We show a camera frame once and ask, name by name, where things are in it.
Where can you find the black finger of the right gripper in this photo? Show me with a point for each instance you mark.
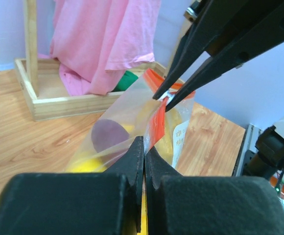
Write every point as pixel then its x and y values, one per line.
pixel 240 11

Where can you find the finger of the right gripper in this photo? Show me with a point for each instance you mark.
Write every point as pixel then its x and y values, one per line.
pixel 265 32

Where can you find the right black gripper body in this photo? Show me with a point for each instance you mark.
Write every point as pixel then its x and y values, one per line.
pixel 211 18

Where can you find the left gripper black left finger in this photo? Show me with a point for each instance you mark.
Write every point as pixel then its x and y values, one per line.
pixel 107 203

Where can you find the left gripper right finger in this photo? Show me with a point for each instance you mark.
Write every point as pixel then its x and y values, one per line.
pixel 196 205

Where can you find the purple sweet potato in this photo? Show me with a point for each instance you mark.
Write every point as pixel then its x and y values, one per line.
pixel 107 133

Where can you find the yellow bananas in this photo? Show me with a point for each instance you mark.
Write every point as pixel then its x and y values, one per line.
pixel 166 131

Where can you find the clear zip bag orange zipper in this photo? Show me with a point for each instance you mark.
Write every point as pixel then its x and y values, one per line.
pixel 132 111

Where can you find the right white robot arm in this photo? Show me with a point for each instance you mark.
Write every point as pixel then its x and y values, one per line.
pixel 270 145

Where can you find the green cloth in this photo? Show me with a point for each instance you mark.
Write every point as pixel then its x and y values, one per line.
pixel 125 82

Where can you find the pink cloth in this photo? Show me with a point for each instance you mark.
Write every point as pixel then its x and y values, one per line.
pixel 96 41

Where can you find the wooden clothes rack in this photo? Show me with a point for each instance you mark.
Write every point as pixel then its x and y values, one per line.
pixel 44 92

